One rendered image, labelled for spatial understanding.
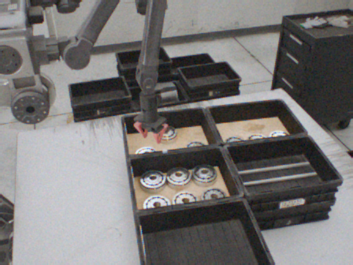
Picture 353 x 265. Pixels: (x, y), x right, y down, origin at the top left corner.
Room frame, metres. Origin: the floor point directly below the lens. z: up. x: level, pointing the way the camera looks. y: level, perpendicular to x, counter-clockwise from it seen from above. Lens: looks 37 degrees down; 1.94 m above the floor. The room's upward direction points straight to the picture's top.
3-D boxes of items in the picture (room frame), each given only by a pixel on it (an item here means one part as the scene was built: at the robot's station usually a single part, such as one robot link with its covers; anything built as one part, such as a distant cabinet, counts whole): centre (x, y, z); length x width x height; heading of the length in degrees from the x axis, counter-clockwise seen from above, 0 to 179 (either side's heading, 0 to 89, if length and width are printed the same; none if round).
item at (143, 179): (1.13, 0.10, 0.86); 0.10 x 0.10 x 0.01
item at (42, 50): (1.06, 0.40, 1.45); 0.09 x 0.08 x 0.12; 17
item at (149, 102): (1.13, 0.09, 1.23); 0.07 x 0.06 x 0.07; 107
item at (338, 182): (1.15, -0.41, 0.92); 0.40 x 0.30 x 0.02; 101
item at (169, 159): (1.07, -0.02, 0.87); 0.40 x 0.30 x 0.11; 101
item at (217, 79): (2.51, -0.23, 0.37); 0.40 x 0.30 x 0.45; 107
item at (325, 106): (2.74, -1.15, 0.45); 0.60 x 0.45 x 0.90; 107
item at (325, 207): (1.15, -0.41, 0.76); 0.40 x 0.30 x 0.12; 101
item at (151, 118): (1.13, 0.10, 1.17); 0.10 x 0.07 x 0.07; 55
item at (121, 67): (2.78, 0.27, 0.37); 0.40 x 0.30 x 0.45; 107
